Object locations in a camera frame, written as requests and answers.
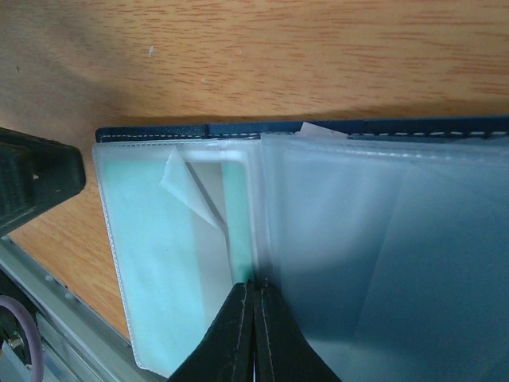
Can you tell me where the aluminium front rail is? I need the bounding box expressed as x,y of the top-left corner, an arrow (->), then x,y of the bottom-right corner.
1,236 -> 166,381

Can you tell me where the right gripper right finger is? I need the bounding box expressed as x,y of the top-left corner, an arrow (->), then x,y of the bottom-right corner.
254,283 -> 340,381

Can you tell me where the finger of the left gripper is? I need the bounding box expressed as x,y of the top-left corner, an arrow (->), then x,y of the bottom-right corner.
1,128 -> 86,236

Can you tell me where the dark blue card holder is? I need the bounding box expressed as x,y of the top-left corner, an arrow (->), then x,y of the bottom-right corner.
93,115 -> 508,381

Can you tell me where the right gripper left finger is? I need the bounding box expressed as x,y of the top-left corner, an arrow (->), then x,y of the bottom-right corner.
169,282 -> 255,381

